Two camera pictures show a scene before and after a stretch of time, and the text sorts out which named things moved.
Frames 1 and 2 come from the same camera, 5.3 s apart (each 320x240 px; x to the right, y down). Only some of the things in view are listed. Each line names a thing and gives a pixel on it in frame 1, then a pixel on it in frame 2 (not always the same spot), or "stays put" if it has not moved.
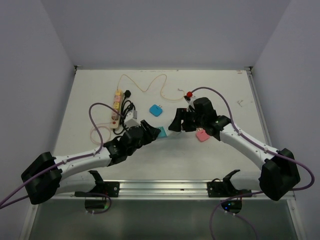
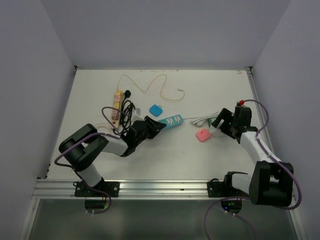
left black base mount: [104, 189] stays put
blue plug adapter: [156, 110] stays put
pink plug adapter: [201, 134] stays put
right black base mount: [225, 189] stays put
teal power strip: [162, 133] -> [172, 121]
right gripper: [182, 114] -> [226, 115]
